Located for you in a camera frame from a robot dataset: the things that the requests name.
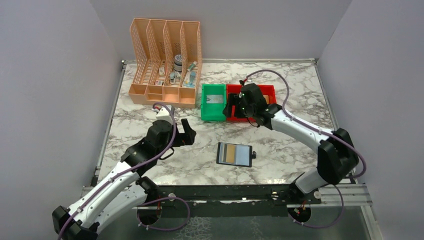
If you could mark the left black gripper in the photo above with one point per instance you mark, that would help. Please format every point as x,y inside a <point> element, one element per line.
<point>187,139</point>

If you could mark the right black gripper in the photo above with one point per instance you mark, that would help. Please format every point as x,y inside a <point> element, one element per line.
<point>232,100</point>

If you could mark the red plastic bin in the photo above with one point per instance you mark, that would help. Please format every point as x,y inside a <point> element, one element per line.
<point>232,89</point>
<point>270,91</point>

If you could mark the green plastic bin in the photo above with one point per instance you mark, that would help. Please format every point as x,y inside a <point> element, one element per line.
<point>213,112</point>

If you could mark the black leather card holder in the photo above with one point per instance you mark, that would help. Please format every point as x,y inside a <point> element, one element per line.
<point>219,155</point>

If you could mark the light blue card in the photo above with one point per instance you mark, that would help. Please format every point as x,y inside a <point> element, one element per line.
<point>243,155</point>

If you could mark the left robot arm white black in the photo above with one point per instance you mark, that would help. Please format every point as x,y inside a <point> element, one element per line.
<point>125,186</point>

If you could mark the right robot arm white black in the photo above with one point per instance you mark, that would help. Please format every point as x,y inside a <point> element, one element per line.
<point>334,148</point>

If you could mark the silver card in green bin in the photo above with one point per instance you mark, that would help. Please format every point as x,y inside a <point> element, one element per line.
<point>214,99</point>

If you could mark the gold card in red bin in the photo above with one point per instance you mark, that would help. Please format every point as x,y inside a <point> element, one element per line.
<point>266,97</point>

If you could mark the blue packaged item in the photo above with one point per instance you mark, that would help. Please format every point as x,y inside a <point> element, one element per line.
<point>190,76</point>

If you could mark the round grey tin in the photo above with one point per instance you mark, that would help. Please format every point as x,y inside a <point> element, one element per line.
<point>178,63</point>

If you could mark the peach plastic file organizer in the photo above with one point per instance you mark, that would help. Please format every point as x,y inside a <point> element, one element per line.
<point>155,43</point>

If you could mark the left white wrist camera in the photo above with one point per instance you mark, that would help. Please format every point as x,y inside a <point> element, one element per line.
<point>164,114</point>

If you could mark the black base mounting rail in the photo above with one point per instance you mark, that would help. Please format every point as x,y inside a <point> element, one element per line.
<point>215,201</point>

